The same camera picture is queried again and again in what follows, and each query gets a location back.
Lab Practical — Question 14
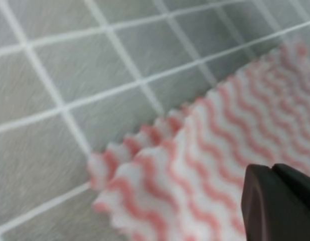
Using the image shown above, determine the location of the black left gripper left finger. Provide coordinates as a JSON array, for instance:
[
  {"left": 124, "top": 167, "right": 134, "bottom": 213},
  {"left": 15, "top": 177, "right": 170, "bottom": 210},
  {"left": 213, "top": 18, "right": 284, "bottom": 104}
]
[{"left": 241, "top": 164, "right": 310, "bottom": 241}]

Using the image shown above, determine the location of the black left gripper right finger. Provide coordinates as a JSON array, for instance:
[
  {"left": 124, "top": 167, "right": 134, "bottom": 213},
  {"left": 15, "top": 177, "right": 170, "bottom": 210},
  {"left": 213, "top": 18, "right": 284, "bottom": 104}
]
[{"left": 272, "top": 164, "right": 310, "bottom": 201}]

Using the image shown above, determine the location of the pink wavy striped towel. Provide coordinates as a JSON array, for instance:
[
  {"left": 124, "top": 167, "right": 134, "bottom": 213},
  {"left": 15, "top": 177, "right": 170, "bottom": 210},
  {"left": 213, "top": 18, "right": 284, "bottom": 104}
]
[{"left": 88, "top": 41, "right": 310, "bottom": 240}]

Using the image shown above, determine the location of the grey grid tablecloth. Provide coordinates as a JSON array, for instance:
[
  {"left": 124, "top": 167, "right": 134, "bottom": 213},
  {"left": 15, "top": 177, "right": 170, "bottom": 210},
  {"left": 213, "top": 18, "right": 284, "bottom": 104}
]
[{"left": 0, "top": 1, "right": 310, "bottom": 240}]

